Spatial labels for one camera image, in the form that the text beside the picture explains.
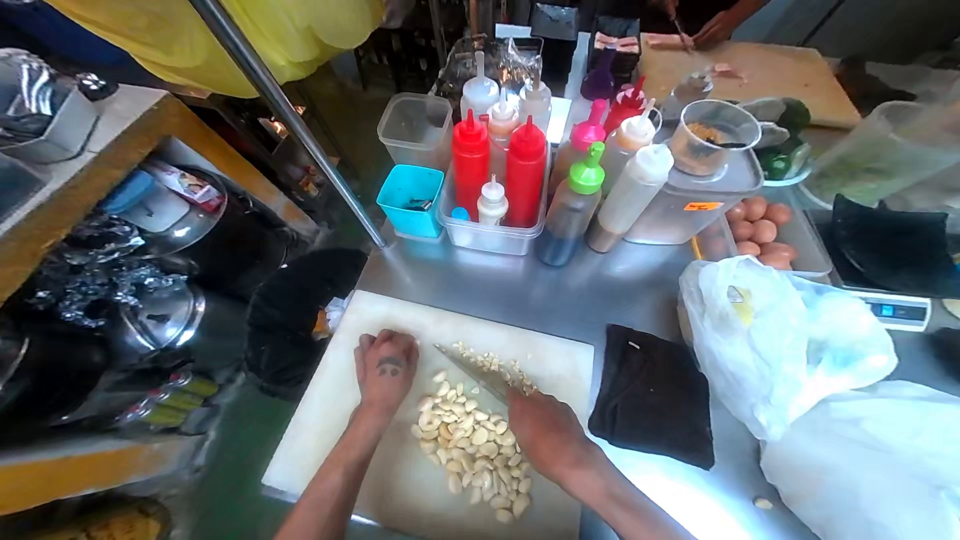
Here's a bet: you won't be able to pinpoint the person's left hand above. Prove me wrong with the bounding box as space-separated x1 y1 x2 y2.
354 328 420 419

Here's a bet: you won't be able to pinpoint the person's right hand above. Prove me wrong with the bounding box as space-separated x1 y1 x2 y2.
506 387 603 496

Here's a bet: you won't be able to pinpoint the kitchen knife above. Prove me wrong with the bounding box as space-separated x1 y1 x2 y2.
432 342 519 408

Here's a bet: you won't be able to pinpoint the person's left forearm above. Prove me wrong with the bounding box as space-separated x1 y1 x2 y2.
273 403 397 540

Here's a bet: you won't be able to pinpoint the person's right forearm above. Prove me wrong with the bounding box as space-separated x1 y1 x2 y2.
562 442 699 540

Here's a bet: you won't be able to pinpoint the pile of chopped garlic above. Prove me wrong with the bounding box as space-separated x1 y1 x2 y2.
450 341 540 396

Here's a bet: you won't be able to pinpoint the pile of peeled garlic cloves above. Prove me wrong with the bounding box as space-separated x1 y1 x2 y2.
410 369 534 525

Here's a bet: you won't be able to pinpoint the stainless steel table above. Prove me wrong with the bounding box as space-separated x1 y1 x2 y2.
345 202 960 540

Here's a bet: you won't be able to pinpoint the black covered bin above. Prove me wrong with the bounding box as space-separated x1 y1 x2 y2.
243 248 370 400

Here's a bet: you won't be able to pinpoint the white cutting board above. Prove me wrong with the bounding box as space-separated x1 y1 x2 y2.
261 289 596 540

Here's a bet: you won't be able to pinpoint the folded black cloth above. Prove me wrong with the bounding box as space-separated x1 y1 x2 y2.
588 323 716 472

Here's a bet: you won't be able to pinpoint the turquoise square container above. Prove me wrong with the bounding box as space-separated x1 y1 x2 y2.
376 163 446 240

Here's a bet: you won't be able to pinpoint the clear rectangular plastic tub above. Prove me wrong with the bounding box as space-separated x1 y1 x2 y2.
437 161 552 257

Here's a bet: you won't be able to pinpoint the small white squeeze bottle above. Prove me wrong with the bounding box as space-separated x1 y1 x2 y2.
477 174 510 227

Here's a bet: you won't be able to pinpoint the large pot with metal lid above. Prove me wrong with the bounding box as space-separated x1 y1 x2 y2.
138 166 294 294

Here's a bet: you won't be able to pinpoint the bottle with green cap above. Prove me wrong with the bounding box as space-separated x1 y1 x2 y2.
537 142 606 268

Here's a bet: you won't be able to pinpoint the red squeeze bottle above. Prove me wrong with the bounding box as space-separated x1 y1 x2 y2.
451 109 492 220
504 115 549 229

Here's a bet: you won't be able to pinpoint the clear empty plastic container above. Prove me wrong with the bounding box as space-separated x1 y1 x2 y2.
376 92 454 171

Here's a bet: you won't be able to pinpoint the metal pot lid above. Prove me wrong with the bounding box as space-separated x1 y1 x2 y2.
120 281 207 352

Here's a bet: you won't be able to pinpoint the metal pole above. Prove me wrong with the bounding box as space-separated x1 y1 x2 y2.
187 0 387 249

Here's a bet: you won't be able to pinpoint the tilted white-capped squeeze bottle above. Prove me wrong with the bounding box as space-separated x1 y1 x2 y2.
585 143 675 254

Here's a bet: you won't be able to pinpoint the squeeze bottle with white cap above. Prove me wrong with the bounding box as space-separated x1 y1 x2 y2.
486 87 521 189

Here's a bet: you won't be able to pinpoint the lidded container with orange label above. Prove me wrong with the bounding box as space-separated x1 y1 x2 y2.
622 142 765 246

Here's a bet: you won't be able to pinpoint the red and white packet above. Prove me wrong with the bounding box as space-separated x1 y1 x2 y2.
144 157 226 213

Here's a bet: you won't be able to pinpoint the clear bottle with white nozzle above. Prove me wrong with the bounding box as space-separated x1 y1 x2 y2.
460 51 501 129

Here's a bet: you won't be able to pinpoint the bottle with pink cap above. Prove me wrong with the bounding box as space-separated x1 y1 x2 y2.
549 99 609 200

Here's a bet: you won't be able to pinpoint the blue-lidded plastic container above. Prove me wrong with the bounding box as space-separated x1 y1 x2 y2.
102 169 192 234

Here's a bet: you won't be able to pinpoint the clear squeeze bottle, white cap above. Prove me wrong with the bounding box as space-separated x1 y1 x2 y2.
519 66 553 140

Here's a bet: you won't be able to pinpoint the bottle with cream nozzle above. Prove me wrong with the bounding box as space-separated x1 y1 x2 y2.
596 99 658 192

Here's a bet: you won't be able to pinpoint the pile of brown eggs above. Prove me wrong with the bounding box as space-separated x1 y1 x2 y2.
725 195 798 272

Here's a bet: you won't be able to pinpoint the crumpled aluminium foil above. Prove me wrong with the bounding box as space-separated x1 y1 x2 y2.
26 213 189 330

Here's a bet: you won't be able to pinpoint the clear cup with brown crumbs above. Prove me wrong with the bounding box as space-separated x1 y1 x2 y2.
667 99 763 177

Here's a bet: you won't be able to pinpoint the short red-capped bottle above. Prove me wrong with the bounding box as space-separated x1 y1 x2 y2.
603 75 648 136

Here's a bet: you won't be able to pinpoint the yellow-edged shelf counter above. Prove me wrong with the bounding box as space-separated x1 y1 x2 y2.
0 83 320 519

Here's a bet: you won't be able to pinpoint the yellow plastic sheet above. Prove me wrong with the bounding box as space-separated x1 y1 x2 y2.
46 0 387 99

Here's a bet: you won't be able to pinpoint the clear egg tray container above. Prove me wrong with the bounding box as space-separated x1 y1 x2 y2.
693 187 834 280

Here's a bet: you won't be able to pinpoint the bottle with purple cap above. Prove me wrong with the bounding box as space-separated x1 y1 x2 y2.
567 46 618 129

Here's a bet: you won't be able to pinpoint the large white plastic bag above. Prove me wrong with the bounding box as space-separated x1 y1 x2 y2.
759 379 960 540

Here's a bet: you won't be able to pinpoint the white bowl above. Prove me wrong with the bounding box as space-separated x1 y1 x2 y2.
757 142 815 188

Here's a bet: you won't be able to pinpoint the pile of green vegetables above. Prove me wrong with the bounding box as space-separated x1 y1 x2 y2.
752 97 813 183

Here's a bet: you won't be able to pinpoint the metal cutlery bin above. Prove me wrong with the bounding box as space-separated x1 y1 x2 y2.
0 71 100 164

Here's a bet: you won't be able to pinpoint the pink meat slices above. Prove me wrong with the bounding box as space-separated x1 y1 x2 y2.
641 33 696 53

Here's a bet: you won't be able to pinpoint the white digital kitchen scale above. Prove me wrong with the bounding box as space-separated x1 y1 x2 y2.
840 287 933 333

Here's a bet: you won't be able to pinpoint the wooden cutting board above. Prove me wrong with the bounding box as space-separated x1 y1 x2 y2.
639 32 862 129

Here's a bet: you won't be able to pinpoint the pile of metal cutlery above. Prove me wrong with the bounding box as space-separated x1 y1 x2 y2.
0 49 60 141

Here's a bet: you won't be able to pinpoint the large translucent plastic container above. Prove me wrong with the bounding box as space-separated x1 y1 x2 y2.
798 100 960 210

